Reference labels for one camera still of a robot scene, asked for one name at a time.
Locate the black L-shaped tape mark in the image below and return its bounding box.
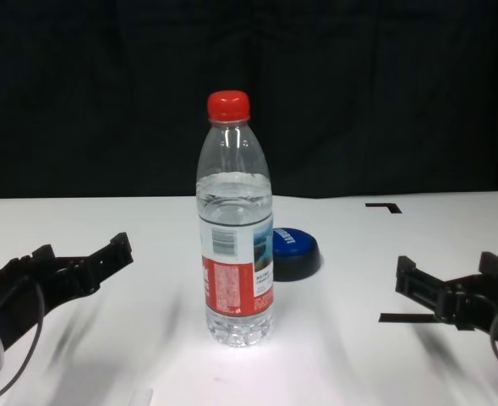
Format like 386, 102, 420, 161
365, 202, 402, 216

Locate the clear water bottle red cap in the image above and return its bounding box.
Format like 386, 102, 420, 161
195, 90, 275, 348

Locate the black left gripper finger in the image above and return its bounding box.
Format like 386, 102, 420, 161
0, 244, 57, 283
74, 231, 134, 293

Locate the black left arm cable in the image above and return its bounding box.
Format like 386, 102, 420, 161
0, 277, 46, 401

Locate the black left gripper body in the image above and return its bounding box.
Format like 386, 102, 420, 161
0, 260, 101, 352

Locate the black backdrop cloth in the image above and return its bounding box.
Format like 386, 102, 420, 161
0, 0, 498, 200

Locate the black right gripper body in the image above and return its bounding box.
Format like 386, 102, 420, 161
441, 273, 498, 344

